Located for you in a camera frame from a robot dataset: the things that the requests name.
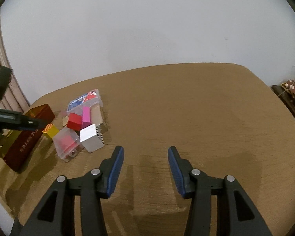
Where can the silver white box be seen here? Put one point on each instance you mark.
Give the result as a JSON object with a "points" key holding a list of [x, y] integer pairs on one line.
{"points": [[91, 138]]}

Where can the red rectangular block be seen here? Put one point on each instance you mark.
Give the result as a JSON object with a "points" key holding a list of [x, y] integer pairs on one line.
{"points": [[74, 122]]}

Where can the clear case with blue card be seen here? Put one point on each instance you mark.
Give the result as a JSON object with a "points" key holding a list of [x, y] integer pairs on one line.
{"points": [[86, 100]]}

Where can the small gold orange box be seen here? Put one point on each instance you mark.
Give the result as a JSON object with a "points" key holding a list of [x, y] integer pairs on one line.
{"points": [[50, 131]]}

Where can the red tin box gold interior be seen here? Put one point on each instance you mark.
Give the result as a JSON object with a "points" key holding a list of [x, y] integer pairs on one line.
{"points": [[17, 146]]}

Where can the beige patterned curtain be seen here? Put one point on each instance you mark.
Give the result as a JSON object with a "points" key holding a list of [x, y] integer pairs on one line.
{"points": [[11, 95]]}

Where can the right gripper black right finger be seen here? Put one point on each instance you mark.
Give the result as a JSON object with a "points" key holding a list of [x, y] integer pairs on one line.
{"points": [[236, 213]]}

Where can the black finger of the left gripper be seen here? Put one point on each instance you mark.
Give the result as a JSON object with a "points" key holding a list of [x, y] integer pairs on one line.
{"points": [[17, 121]]}

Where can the pink rectangular block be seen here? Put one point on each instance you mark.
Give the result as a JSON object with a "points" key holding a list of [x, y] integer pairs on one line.
{"points": [[86, 120]]}

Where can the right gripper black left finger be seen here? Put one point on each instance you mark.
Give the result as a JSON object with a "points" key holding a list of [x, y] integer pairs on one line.
{"points": [[54, 214]]}

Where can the clear case with red insert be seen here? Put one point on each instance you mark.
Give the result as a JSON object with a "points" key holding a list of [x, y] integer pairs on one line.
{"points": [[67, 144]]}

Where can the small beige block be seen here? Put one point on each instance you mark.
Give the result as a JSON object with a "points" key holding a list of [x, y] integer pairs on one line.
{"points": [[65, 121]]}

